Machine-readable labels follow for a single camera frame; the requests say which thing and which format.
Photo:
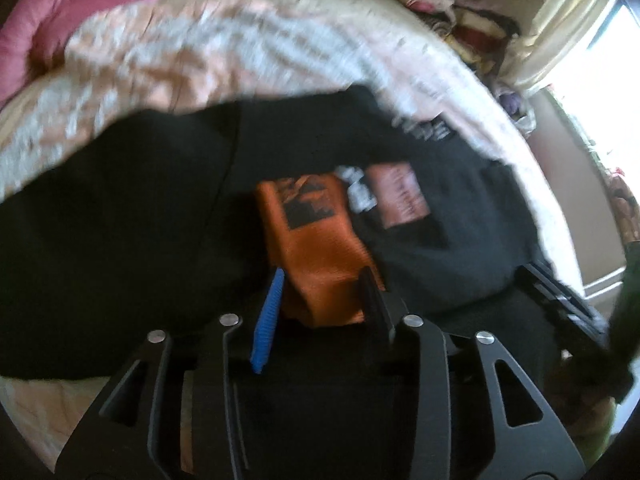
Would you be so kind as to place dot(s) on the cream curtain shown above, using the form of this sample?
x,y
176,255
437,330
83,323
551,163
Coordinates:
x,y
559,27

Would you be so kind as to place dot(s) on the peach floral bedspread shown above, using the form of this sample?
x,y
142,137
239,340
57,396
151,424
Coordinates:
x,y
250,50

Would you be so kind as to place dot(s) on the pink quilt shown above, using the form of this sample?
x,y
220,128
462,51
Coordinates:
x,y
35,34

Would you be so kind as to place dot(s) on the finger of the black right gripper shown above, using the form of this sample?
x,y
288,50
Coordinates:
x,y
580,328

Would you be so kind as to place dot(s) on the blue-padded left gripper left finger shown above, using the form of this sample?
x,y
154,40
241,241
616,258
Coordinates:
x,y
131,430

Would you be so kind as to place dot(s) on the pile of folded clothes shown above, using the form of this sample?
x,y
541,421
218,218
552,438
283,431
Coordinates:
x,y
475,29

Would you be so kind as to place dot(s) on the floral laundry basket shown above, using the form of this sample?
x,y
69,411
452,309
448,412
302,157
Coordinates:
x,y
516,107

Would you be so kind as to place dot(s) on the black sweater with orange cuffs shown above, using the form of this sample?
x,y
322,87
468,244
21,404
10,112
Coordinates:
x,y
344,294

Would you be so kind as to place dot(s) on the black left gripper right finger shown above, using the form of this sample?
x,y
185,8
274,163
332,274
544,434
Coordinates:
x,y
460,407

